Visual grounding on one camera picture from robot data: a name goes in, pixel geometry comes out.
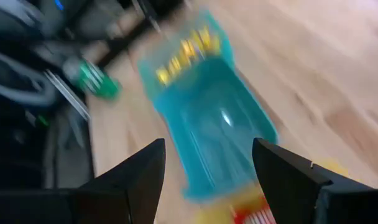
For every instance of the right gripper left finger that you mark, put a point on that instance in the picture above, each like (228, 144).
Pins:
(139, 174)

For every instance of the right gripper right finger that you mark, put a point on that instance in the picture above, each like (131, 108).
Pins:
(285, 180)

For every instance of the red candy pack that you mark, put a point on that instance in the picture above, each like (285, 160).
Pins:
(248, 214)

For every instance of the yellow translucent bin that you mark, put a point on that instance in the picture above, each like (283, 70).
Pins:
(214, 216)

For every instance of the yellow candy pack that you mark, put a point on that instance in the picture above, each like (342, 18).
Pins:
(189, 49)
(176, 63)
(162, 74)
(206, 39)

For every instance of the dark teal plastic bin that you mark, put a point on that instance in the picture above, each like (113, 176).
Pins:
(214, 130)

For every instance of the light green translucent bin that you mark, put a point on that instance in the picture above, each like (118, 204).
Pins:
(147, 71)

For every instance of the green soda can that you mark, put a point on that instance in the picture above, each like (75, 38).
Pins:
(95, 81)

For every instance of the silver metal bracket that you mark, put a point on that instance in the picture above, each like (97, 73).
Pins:
(67, 95)

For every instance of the black aluminium table frame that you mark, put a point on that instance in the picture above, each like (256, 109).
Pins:
(123, 46)

